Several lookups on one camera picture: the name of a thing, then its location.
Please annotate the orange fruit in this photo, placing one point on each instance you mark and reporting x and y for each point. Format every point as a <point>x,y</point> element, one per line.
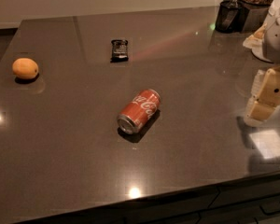
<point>25,68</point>

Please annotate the drawer handle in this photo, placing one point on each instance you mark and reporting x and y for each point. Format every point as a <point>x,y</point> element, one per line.
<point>270,209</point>

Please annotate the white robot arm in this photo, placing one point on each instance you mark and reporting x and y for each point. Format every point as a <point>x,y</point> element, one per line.
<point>265,45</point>

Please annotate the black snack packet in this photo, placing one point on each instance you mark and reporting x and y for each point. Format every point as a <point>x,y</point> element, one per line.
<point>119,50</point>

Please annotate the red coke can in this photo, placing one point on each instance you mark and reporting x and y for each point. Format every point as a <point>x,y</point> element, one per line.
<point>135,115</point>

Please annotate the black mesh cup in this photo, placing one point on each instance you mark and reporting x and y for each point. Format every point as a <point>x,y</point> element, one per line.
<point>227,17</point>

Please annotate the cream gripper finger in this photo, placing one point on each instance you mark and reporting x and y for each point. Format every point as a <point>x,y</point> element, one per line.
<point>258,111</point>
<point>269,92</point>

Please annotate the dark box with snacks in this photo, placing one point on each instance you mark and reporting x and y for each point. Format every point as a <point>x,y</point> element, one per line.
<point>252,14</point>

